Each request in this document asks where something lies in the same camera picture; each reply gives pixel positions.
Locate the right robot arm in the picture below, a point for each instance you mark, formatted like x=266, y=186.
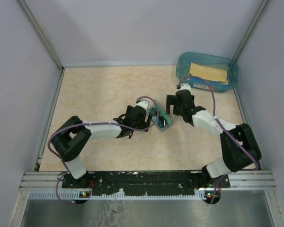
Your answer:
x=238, y=143

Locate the right aluminium frame post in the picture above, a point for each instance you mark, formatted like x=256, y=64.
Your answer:
x=251, y=28

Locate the aluminium frame post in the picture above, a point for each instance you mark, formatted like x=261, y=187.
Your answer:
x=45, y=41
x=251, y=28

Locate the left aluminium frame post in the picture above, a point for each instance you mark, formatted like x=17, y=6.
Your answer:
x=45, y=41

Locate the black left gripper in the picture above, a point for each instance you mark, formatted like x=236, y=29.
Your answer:
x=144, y=124

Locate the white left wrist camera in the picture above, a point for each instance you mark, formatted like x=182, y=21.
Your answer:
x=143, y=104

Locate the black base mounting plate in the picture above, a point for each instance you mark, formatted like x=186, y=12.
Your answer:
x=140, y=183

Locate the grey glasses case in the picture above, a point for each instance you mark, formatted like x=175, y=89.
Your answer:
x=158, y=115

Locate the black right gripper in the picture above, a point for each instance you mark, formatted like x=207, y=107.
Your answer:
x=172, y=100

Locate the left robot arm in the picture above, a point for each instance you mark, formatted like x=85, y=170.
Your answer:
x=69, y=140

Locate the aluminium front rail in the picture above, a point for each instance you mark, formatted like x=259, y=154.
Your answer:
x=48, y=185

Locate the teal plastic basin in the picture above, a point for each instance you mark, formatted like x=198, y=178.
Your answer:
x=183, y=67

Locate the black thin-frame glasses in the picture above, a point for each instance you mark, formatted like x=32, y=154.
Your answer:
x=161, y=121

